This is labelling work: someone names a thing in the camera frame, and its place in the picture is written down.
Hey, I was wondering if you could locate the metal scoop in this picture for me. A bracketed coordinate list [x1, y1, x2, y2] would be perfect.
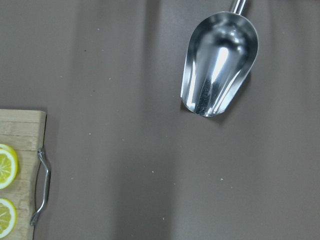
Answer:
[180, 0, 259, 117]

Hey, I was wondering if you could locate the bamboo cutting board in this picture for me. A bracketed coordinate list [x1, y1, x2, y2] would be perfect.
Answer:
[0, 109, 47, 240]

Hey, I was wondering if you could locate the lemon slice stack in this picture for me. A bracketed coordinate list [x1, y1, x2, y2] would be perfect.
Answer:
[0, 143, 19, 189]

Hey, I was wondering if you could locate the metal cutting board handle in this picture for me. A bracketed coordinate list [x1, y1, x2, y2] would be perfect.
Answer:
[29, 147, 51, 227]

